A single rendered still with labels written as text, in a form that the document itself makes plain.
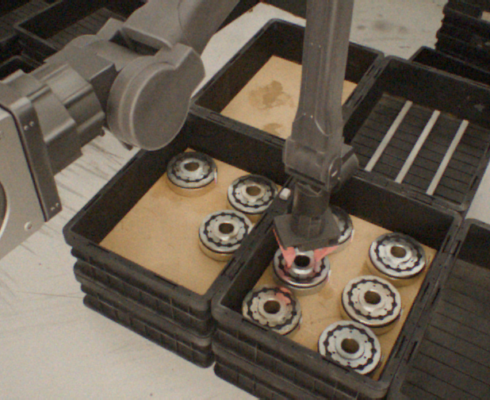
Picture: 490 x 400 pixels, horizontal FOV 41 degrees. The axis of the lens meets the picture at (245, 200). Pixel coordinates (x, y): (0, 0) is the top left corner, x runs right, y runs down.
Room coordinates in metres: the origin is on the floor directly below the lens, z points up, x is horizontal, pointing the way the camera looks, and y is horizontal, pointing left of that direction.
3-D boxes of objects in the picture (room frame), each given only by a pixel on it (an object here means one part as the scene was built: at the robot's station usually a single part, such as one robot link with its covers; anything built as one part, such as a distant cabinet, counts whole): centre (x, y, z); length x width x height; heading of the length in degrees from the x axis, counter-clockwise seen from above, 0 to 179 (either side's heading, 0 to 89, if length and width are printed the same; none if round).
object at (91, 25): (1.93, 0.55, 0.37); 0.40 x 0.30 x 0.45; 145
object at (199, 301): (0.82, 0.09, 0.92); 0.40 x 0.30 x 0.02; 152
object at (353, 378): (0.68, -0.17, 0.92); 0.40 x 0.30 x 0.02; 152
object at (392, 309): (0.65, -0.22, 0.86); 0.10 x 0.10 x 0.01
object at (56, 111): (0.40, 0.17, 1.45); 0.09 x 0.08 x 0.12; 54
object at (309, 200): (0.73, -0.11, 1.04); 0.07 x 0.06 x 0.07; 144
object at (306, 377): (0.68, -0.17, 0.87); 0.40 x 0.30 x 0.11; 152
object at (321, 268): (0.72, -0.11, 0.86); 0.10 x 0.10 x 0.01
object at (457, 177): (1.04, -0.36, 0.87); 0.40 x 0.30 x 0.11; 152
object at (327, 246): (0.72, -0.12, 0.91); 0.07 x 0.07 x 0.09; 17
